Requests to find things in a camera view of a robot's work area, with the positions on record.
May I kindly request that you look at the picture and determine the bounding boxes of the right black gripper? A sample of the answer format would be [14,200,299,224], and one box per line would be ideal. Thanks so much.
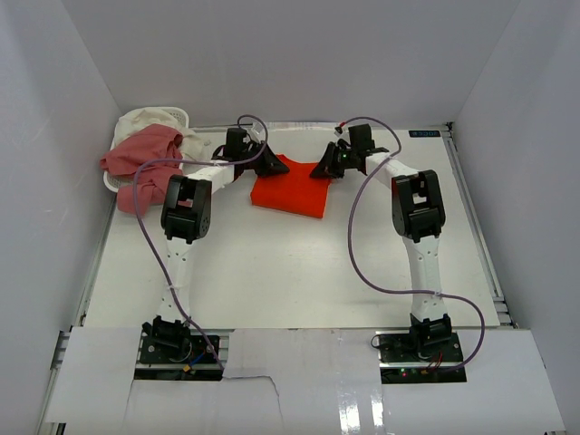
[311,142,358,179]

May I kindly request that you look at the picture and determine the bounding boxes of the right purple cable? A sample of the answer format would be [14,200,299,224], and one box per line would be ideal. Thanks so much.
[337,115,487,369]

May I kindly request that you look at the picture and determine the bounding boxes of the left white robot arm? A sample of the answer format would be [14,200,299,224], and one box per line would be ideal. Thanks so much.
[144,125,289,363]

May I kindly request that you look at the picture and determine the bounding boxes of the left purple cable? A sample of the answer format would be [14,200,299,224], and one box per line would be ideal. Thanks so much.
[131,113,268,369]

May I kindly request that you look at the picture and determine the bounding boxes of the pink t-shirt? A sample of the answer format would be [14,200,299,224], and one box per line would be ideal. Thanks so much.
[100,124,183,215]

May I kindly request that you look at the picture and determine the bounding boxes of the white laundry basket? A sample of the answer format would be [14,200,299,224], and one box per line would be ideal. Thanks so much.
[101,104,190,191]

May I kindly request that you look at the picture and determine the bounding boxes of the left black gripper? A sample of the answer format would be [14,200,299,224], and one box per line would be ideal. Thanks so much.
[239,140,288,178]

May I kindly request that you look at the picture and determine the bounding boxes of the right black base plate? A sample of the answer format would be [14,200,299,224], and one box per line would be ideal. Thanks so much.
[371,333,468,385]

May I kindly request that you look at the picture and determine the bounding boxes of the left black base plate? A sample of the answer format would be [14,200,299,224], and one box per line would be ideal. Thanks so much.
[134,335,223,382]

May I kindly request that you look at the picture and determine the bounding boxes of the orange t-shirt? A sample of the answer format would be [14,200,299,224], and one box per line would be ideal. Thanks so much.
[250,154,332,218]

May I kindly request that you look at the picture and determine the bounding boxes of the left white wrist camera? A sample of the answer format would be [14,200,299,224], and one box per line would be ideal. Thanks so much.
[247,122,266,141]

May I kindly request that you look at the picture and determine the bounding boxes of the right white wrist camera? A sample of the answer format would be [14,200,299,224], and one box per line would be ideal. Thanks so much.
[334,123,349,140]

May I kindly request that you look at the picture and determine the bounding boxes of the dark label sticker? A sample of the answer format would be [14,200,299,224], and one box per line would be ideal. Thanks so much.
[409,130,441,138]

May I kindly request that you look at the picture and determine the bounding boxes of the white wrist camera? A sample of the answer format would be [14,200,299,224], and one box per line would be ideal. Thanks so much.
[334,123,349,140]
[247,122,266,141]

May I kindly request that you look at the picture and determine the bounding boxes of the purple cable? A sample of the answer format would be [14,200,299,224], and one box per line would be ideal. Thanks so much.
[131,113,268,369]
[337,115,487,369]

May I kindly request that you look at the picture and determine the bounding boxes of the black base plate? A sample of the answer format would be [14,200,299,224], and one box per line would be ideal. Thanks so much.
[371,333,468,385]
[134,335,223,382]

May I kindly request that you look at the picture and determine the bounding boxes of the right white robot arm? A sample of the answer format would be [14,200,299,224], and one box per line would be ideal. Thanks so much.
[310,124,451,362]

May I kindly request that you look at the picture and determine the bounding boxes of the cream white t-shirt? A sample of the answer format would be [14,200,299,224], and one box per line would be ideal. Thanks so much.
[127,122,212,161]

